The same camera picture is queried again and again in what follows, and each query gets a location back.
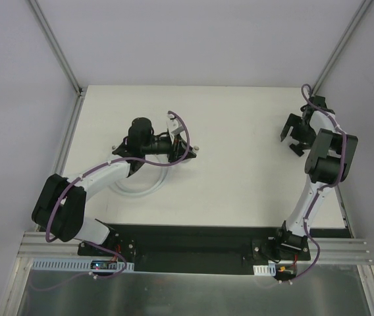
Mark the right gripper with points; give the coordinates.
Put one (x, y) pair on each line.
(299, 132)

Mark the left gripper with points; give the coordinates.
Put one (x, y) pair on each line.
(180, 149)

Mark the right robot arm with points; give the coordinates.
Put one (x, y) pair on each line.
(331, 151)

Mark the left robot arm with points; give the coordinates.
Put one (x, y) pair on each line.
(60, 208)

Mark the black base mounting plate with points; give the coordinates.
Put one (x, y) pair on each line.
(214, 250)

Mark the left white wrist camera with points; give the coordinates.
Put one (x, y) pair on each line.
(174, 125)

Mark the right white cable duct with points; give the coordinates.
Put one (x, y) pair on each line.
(268, 270)

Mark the white cable duct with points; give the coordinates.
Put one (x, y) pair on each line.
(81, 265)
(268, 270)

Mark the right aluminium frame post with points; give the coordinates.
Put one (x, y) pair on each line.
(341, 45)

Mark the aluminium frame post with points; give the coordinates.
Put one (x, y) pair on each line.
(341, 45)
(54, 45)

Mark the left white cable duct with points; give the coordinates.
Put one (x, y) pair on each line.
(81, 265)

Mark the left aluminium frame post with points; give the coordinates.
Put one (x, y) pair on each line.
(54, 45)

